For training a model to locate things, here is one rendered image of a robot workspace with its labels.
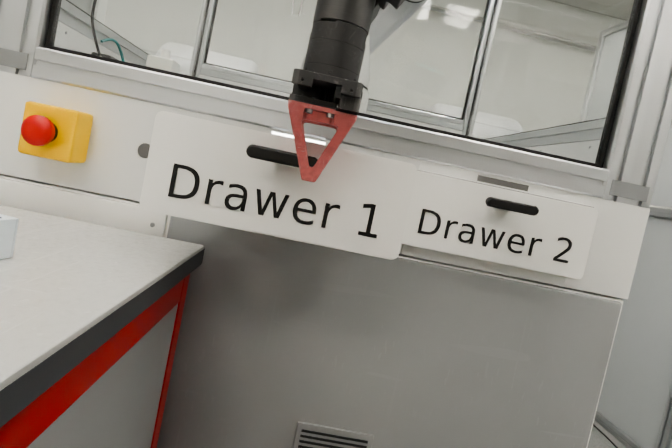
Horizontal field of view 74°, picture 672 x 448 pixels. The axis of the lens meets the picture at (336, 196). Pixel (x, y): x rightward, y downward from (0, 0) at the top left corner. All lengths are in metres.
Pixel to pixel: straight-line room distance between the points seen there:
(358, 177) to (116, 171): 0.38
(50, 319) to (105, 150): 0.39
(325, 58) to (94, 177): 0.42
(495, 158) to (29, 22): 0.71
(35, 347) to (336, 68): 0.32
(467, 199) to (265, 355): 0.38
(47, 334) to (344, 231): 0.29
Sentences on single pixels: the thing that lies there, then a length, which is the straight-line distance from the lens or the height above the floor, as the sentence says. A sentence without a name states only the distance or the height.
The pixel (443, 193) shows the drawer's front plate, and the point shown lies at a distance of 0.67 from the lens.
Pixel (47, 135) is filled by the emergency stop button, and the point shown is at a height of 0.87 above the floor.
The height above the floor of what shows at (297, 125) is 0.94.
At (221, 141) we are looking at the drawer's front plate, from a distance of 0.50.
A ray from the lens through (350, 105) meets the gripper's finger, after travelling 0.42.
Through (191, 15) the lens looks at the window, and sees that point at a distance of 0.74.
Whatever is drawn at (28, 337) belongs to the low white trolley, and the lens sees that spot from 0.35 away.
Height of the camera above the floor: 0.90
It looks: 3 degrees down
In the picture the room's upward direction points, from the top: 12 degrees clockwise
